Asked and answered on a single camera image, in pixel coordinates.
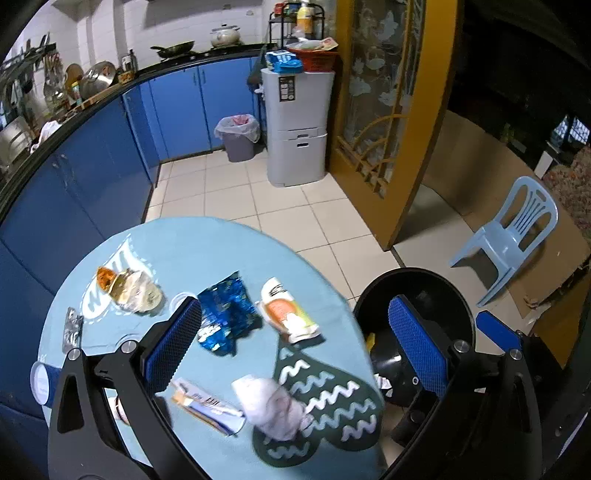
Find light blue plastic chair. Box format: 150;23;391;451
450;176;559;309

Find black metal rack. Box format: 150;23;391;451
269;2;324;51

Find white bottle cap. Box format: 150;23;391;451
168;292;195;317

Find grey storage cabinet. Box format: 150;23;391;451
261;68;335;188

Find steel bowl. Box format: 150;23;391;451
81;61;116;100

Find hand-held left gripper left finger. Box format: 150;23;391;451
47;296;206;480

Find blue plastic packet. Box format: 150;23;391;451
265;51;303;73

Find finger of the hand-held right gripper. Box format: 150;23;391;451
476;310;523;352

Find red plastic basket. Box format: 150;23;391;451
287;44;340;73

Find white cloth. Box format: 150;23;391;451
30;121;63;153

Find yellow wooden door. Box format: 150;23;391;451
328;0;462;252

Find yellow bottle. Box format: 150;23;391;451
297;2;315;35

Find black wok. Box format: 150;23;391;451
150;41;195;60

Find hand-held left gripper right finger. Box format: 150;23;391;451
383;295;542;480

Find white round disc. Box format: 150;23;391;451
30;362;51;407

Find green heart-shaped mat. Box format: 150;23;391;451
252;339;384;469

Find blue foil snack wrapper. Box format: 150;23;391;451
198;271;263;357

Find cream yellow food wrapper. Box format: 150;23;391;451
110;270;164;315

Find wooden cutting board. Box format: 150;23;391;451
65;65;84;100

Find black trash bin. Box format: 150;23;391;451
353;268;477;462

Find black kitchen countertop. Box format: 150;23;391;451
0;44;278;204

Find blue kitchen cabinets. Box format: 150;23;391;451
0;52;273;407

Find patterned rug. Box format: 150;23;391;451
542;145;591;232

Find brown cardboard sheet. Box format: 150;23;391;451
422;111;591;370

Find silver cooking pot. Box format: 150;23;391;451
210;24;242;48

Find silver foil wrapper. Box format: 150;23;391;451
62;307;84;354

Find white tissue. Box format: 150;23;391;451
231;375;315;441

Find metal wall dish rack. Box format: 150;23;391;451
0;32;58;79

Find white and orange packet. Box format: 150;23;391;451
255;277;321;344

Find grey bin with plastic liner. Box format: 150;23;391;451
215;114;260;163

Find white paper packet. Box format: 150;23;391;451
168;377;246;437

